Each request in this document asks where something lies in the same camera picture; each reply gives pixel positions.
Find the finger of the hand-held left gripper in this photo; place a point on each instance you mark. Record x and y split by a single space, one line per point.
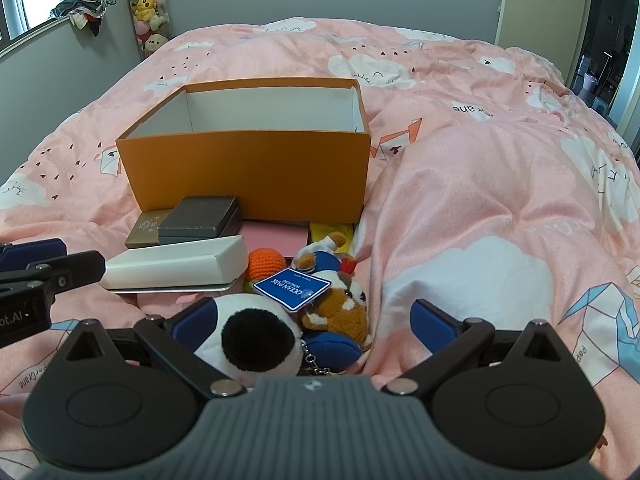
75 267
35 252

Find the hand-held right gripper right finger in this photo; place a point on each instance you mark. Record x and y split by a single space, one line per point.
431 322

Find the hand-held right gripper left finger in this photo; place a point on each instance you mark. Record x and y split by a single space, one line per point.
192 319

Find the grey printed booklet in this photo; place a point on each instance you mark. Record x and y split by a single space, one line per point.
175 288

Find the white rectangular box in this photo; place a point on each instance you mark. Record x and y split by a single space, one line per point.
170 265

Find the panda plush toy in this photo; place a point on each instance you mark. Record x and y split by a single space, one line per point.
250 340

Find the brown sailor bear plush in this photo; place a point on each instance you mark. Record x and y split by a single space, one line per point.
340 310

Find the orange crochet toy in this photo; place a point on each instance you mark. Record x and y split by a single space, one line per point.
265 262

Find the dark grey box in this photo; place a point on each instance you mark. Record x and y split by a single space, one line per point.
200 215

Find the blue paper tag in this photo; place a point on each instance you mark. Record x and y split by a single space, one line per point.
292 287

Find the pink notebook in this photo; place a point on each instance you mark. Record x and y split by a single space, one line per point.
275 240

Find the yellow plastic toy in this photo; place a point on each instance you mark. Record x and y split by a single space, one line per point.
330 230

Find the orange cardboard box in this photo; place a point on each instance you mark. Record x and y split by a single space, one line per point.
240 170

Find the brown box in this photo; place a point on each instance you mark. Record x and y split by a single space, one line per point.
145 227

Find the pink printed blanket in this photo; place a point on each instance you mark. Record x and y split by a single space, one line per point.
450 160

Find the pile of clothes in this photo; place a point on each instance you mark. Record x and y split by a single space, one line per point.
82 5

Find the window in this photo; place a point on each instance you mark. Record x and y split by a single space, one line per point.
20 0

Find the hanging column of plush toys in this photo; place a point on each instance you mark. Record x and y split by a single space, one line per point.
145 10

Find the pale door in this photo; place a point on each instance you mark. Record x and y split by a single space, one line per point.
540 20

